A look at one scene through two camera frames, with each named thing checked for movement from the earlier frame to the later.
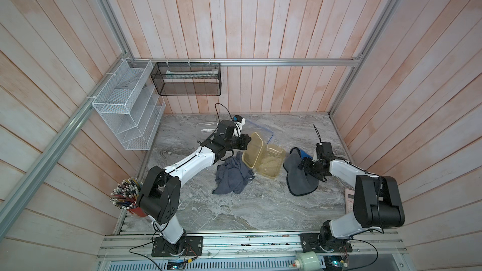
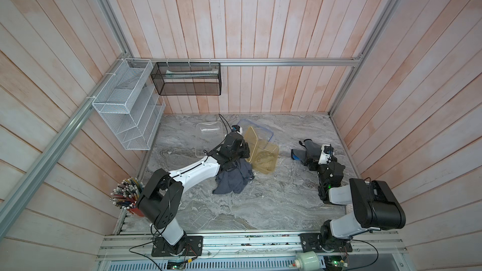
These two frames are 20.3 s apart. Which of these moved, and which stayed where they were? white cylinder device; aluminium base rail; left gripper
Moved: left gripper
Stayed: aluminium base rail; white cylinder device
